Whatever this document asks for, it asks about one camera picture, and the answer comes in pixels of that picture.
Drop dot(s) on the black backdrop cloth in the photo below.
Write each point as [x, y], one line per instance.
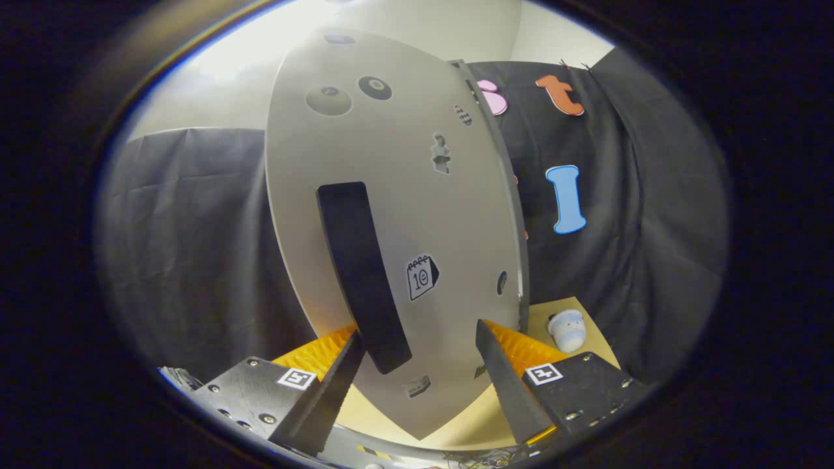
[195, 228]

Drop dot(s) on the white blue plush toy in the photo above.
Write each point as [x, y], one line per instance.
[567, 329]

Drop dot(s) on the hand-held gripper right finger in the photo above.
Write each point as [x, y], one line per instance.
[505, 391]

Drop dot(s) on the white cabinet door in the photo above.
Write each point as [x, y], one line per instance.
[391, 195]

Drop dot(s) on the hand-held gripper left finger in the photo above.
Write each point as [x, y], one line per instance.
[335, 397]

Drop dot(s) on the grey cabinet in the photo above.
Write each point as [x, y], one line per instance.
[523, 260]

